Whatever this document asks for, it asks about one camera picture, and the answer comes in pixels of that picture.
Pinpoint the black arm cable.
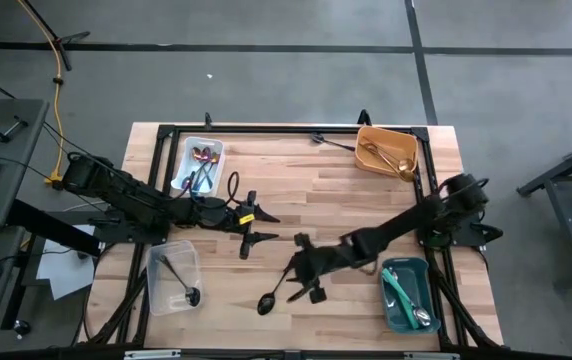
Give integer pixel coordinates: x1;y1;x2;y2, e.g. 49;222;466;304
224;171;241;207
353;257;381;277

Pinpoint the silver metal bracket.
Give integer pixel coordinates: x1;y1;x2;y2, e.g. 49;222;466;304
402;351;463;360
122;349;183;360

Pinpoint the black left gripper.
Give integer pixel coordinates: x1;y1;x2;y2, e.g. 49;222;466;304
224;189;282;260

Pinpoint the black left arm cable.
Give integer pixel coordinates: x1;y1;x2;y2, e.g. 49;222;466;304
224;171;241;207

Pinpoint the clear plastic bin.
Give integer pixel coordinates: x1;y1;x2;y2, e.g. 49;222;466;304
144;239;205;317

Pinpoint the black metal table frame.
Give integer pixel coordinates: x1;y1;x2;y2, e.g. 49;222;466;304
85;122;505;354

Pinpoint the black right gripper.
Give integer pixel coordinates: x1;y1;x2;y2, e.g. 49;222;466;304
281;232;348;305

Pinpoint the dark teal plastic bin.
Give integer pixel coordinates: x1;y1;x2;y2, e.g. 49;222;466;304
376;256;442;335

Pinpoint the orange plastic bin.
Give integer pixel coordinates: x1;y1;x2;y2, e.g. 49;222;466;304
354;125;420;184

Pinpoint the gold spoon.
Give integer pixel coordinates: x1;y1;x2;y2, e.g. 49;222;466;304
384;154;416;182
373;149;414;173
360;142;402;171
368;142;407;174

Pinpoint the white paper sheet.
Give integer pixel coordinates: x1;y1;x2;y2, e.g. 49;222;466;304
34;223;103;302

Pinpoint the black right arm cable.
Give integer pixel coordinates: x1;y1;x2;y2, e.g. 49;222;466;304
353;257;381;277

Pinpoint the black support beam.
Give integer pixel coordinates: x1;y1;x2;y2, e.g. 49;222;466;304
4;198;105;259

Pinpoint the black tripod stand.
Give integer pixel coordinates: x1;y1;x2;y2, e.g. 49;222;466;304
15;0;92;72

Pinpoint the yellow cable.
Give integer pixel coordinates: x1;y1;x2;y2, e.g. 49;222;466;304
15;0;67;186

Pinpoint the white plastic bin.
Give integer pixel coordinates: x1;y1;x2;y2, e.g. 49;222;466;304
170;135;227;198

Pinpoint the black spoon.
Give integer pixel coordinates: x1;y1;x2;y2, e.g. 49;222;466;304
256;269;287;317
309;132;356;153
158;254;202;308

